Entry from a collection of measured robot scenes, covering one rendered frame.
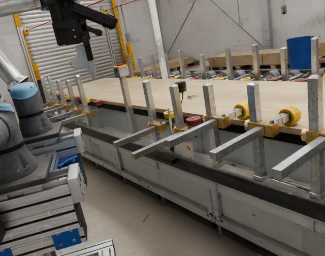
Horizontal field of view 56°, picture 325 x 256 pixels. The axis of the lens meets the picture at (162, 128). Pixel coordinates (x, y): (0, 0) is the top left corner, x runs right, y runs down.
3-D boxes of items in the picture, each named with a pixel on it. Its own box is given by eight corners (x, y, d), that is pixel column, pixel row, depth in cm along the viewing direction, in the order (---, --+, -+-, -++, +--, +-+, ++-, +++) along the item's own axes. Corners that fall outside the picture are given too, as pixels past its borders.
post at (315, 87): (320, 203, 115) (317, 76, 100) (311, 200, 118) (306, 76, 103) (324, 199, 117) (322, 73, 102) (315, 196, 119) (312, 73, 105)
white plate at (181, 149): (193, 161, 166) (191, 144, 163) (164, 151, 186) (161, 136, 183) (194, 160, 166) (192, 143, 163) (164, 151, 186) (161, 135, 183)
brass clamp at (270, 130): (271, 138, 121) (270, 126, 119) (243, 133, 131) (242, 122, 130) (280, 133, 124) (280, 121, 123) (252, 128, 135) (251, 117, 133)
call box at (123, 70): (120, 78, 197) (118, 66, 194) (115, 78, 202) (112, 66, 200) (129, 76, 201) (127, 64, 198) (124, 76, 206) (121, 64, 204)
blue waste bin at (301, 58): (309, 73, 632) (308, 37, 611) (282, 74, 674) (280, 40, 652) (321, 67, 669) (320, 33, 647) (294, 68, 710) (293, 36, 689)
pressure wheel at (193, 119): (195, 140, 167) (192, 120, 164) (186, 138, 174) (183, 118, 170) (205, 135, 172) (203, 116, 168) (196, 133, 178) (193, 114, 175)
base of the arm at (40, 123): (17, 140, 140) (9, 119, 137) (23, 131, 154) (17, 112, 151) (51, 132, 142) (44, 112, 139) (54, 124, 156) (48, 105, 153)
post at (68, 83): (79, 130, 292) (66, 80, 277) (78, 129, 294) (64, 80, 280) (83, 128, 294) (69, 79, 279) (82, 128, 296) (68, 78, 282)
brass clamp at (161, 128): (160, 133, 182) (158, 125, 181) (147, 130, 193) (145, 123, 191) (168, 130, 186) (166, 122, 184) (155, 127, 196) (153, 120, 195)
